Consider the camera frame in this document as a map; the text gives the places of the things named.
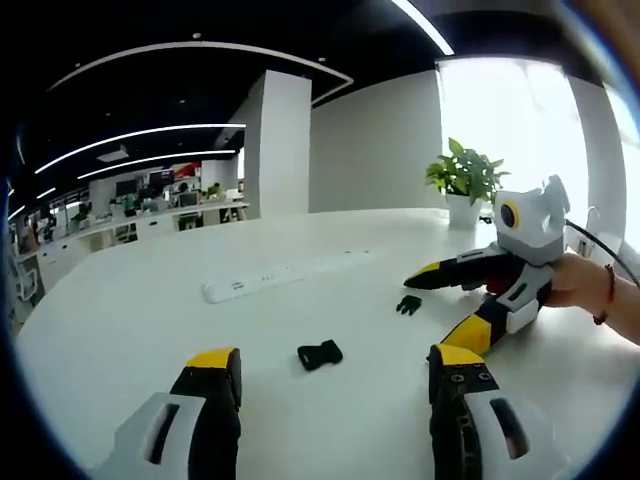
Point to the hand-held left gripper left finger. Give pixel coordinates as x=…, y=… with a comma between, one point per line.
x=215, y=415

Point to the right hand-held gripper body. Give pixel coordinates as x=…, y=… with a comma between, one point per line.
x=530, y=230

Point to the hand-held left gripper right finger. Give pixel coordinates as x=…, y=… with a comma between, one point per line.
x=455, y=415

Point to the black pronged buckle part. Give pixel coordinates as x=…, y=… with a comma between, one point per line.
x=410, y=305

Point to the black socket buckle part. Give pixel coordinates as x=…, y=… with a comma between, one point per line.
x=317, y=356

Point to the person's right hand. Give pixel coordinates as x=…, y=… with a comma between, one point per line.
x=575, y=280

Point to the potted green plant white pot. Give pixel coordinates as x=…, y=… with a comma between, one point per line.
x=465, y=210

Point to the white power strip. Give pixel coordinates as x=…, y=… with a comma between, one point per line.
x=280, y=274

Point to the row of white office desks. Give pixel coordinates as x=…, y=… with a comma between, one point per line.
x=150, y=222

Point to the long ceiling light strip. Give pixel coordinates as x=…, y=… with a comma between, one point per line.
x=425, y=27

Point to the white office chair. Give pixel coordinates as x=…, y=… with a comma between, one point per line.
x=31, y=278

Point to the ceiling air vent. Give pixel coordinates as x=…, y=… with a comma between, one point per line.
x=112, y=156

